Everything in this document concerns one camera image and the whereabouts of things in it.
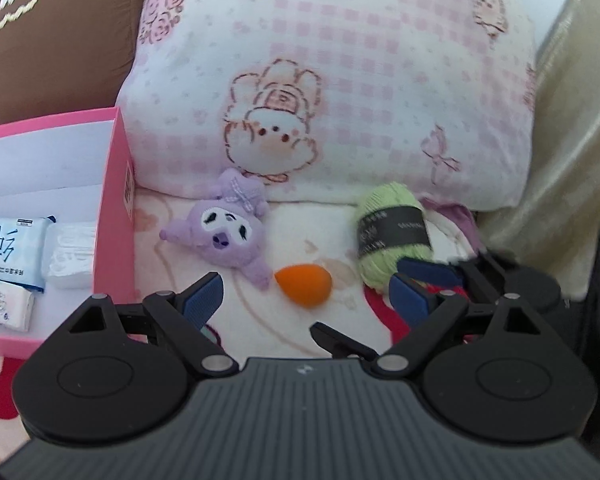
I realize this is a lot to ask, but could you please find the beige curtain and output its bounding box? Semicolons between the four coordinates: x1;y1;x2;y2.
479;0;600;297

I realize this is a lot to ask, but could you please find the green yarn ball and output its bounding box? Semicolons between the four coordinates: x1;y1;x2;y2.
355;182;432;292

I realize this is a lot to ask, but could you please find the brown pillow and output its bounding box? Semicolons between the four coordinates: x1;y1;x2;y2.
0;0;144;125

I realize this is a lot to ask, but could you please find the orange makeup sponge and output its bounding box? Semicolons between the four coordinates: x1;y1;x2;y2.
274;263;332;309

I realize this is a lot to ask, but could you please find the purple plush toy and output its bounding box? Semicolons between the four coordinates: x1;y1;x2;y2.
159;168;273;290

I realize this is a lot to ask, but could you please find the pink checkered pillow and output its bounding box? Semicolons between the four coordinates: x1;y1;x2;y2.
117;0;535;211

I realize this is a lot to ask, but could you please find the pink cardboard box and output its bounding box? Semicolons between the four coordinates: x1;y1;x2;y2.
0;108;135;359

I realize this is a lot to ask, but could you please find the blue wet wipes pack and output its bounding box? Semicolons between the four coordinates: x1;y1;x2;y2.
0;216;56;292

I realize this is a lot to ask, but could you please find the small white tissue pack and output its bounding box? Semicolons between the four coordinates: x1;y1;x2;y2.
0;281;35;333

